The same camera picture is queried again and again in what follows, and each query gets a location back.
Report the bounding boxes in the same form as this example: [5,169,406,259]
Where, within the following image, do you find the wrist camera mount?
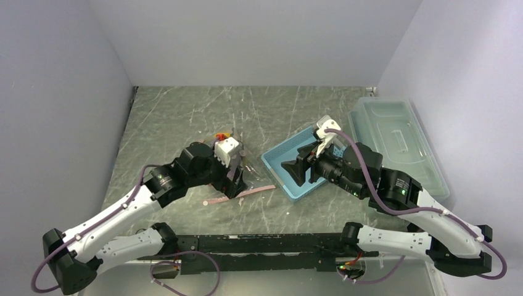
[313,115,342,158]
[214,133,242,168]

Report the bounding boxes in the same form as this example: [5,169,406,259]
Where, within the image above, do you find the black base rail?
[143,232,378,275]

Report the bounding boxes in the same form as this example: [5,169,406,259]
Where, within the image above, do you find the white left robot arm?
[43,138,247,295]

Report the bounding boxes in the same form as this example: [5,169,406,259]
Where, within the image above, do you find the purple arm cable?
[31,164,164,294]
[323,128,508,286]

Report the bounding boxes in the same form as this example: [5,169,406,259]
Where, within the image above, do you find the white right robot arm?
[281,141,492,278]

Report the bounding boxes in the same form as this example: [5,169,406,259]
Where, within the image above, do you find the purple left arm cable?
[31,164,164,294]

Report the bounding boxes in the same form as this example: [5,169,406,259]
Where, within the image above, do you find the clear zip top bag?
[202,128,276,206]

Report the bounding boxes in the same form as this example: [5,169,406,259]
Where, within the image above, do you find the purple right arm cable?
[323,128,508,286]

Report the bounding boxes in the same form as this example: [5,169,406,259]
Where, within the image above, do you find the aluminium frame rail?
[64,232,446,296]

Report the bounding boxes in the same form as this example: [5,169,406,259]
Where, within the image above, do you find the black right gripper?
[281,137,365,198]

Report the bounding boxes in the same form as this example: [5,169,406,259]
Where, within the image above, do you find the blue plastic basket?
[261,127,345,202]

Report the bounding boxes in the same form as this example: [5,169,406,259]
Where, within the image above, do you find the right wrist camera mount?
[313,115,342,158]

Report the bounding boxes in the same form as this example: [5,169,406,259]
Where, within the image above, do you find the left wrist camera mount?
[214,133,242,168]

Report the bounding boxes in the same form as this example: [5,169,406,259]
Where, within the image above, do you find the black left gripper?
[187,144,247,198]

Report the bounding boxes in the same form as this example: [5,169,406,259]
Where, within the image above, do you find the clear plastic storage box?
[348,97,450,203]

